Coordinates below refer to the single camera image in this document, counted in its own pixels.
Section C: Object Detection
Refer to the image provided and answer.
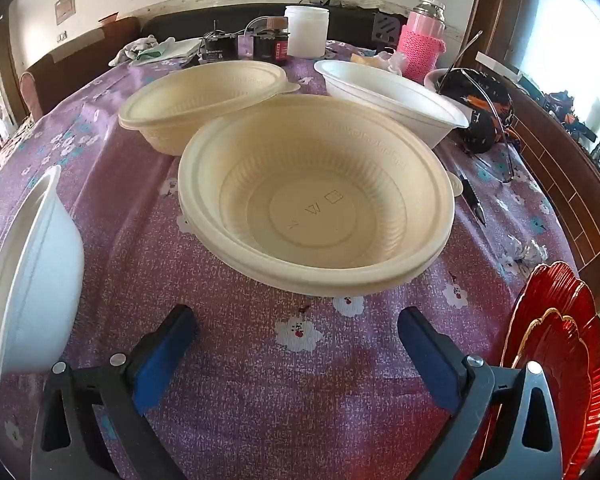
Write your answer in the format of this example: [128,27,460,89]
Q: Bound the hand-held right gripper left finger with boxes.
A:
[30,304,201,480]

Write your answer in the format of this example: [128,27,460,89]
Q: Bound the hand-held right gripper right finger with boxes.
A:
[397,306,566,480]

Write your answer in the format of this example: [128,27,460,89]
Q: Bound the white bowl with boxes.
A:
[0,164,86,395]
[313,59,471,151]

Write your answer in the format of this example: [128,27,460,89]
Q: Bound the large red ribbed plate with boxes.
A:
[500,261,600,480]

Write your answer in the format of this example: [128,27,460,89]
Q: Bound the small red gold-rimmed plate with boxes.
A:
[502,308,598,480]

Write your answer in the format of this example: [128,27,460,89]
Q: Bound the cream plastic bowl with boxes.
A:
[177,93,465,297]
[118,60,302,157]

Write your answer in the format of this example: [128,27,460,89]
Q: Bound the purple floral tablecloth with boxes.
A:
[0,40,581,480]

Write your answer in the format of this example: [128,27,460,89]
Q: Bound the crumpled clear plastic wrapper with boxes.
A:
[500,237,546,266]

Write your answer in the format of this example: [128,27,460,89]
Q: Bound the black pen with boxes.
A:
[456,172,487,226]

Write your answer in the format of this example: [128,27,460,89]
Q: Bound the wooden brick-pattern partition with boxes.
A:
[467,0,600,321]

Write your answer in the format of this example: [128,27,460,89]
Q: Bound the brown armchair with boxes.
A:
[19,16,142,120]

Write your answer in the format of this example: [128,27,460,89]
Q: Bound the white crumpled cloth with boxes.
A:
[109,35,176,67]

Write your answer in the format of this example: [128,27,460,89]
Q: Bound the black orange patterned scarf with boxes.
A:
[437,67,515,155]

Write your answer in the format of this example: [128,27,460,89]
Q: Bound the white cup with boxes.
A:
[424,69,453,96]

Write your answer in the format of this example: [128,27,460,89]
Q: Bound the white green tissue pack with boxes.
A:
[130,37,203,64]

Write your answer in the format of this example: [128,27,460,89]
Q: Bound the black orange tool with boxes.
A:
[542,91,593,136]

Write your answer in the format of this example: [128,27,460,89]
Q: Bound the clear bag of yellow snacks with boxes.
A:
[350,52,406,73]

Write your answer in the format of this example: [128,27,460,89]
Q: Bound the white flat box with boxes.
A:
[475,52,523,81]

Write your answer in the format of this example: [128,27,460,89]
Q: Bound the thermos with pink knit sleeve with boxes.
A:
[396,0,448,86]

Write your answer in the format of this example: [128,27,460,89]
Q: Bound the black round jar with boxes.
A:
[202,31,239,64]

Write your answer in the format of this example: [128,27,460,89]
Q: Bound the dark slotted plastic piece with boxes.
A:
[372,14,401,43]

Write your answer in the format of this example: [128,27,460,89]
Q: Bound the dark jar with red label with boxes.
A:
[254,16,291,64]

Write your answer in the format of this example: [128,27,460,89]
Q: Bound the white plastic jar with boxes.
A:
[284,5,329,60]

